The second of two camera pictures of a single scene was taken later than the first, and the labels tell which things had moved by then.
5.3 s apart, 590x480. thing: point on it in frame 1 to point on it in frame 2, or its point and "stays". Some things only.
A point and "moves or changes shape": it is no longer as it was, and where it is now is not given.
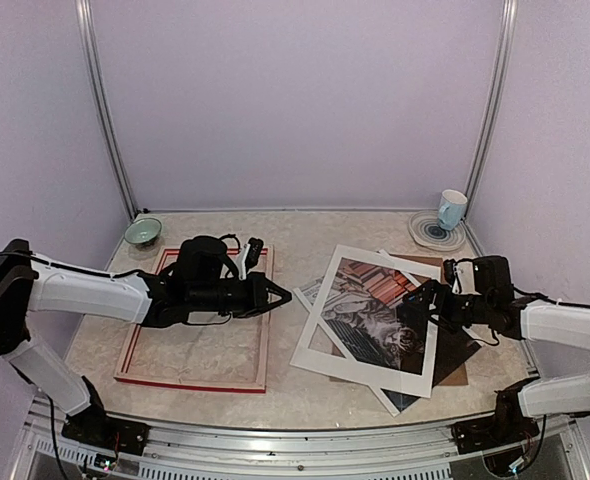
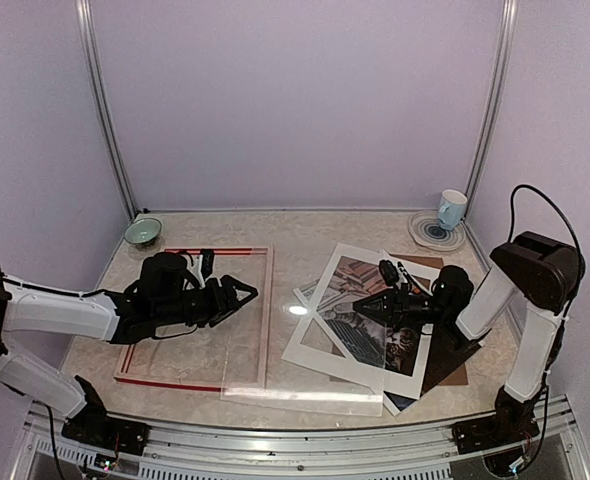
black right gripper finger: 413,318 to 394,320
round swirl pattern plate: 425,230 stays
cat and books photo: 362,307 moves or changes shape
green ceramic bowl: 143,230 stays
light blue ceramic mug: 452,207 stays
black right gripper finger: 423,295 to 379,306
